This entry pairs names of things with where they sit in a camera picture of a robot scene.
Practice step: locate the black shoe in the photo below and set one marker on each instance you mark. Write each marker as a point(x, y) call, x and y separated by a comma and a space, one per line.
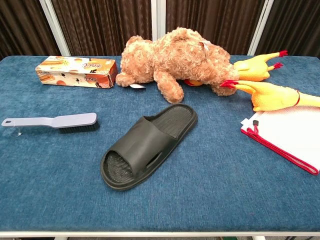
point(147, 145)

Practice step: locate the brown plush teddy bear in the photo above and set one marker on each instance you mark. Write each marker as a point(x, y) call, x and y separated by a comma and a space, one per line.
point(175, 57)

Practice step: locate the blue table cloth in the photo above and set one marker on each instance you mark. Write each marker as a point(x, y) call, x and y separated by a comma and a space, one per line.
point(212, 187)

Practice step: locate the orange snack box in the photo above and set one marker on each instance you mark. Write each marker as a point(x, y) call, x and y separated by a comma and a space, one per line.
point(75, 71)

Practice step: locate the yellow rubber chicken toy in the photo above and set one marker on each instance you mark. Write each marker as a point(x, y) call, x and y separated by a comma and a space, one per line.
point(270, 95)
point(255, 67)

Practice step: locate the dark brown curtain panel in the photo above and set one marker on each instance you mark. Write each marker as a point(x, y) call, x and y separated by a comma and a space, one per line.
point(295, 25)
point(22, 27)
point(212, 17)
point(105, 25)

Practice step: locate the white mesh pouch red trim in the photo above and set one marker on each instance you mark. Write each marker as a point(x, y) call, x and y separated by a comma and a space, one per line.
point(287, 135)

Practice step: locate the white partition post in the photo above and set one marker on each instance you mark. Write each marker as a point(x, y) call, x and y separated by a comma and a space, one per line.
point(53, 27)
point(261, 25)
point(158, 17)

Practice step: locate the white table frame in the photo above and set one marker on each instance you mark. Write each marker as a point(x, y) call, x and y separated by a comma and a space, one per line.
point(160, 235)

